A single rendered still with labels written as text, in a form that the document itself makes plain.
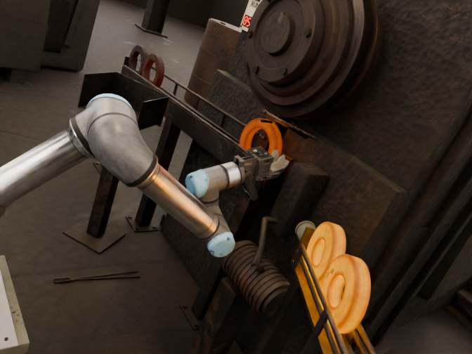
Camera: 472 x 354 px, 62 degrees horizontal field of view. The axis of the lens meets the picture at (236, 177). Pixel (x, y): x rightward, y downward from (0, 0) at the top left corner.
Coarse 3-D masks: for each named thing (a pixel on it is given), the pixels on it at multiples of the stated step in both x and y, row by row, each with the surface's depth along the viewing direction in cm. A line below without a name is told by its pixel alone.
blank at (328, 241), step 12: (324, 228) 96; (336, 228) 93; (312, 240) 102; (324, 240) 94; (336, 240) 90; (312, 252) 99; (324, 252) 92; (336, 252) 89; (312, 264) 97; (324, 264) 90
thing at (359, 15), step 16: (352, 0) 106; (368, 0) 108; (368, 16) 107; (352, 32) 106; (368, 32) 107; (352, 48) 106; (368, 48) 108; (352, 64) 106; (336, 80) 110; (352, 80) 111; (256, 96) 135; (320, 96) 114; (336, 96) 114; (272, 112) 129; (288, 112) 123; (304, 112) 118
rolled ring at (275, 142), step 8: (256, 120) 137; (248, 128) 140; (256, 128) 138; (264, 128) 134; (272, 128) 131; (248, 136) 141; (272, 136) 131; (280, 136) 132; (240, 144) 143; (248, 144) 142; (272, 144) 131; (280, 144) 131; (280, 152) 132
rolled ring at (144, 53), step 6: (138, 48) 209; (144, 48) 207; (132, 54) 215; (138, 54) 215; (144, 54) 205; (132, 60) 216; (144, 60) 205; (132, 66) 217; (132, 72) 215; (138, 72) 208
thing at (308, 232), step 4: (308, 228) 103; (312, 228) 103; (304, 232) 103; (308, 232) 103; (312, 232) 103; (304, 236) 103; (308, 236) 103; (300, 240) 104; (304, 240) 104; (308, 240) 104; (304, 244) 104; (296, 248) 105; (292, 256) 106; (304, 260) 106
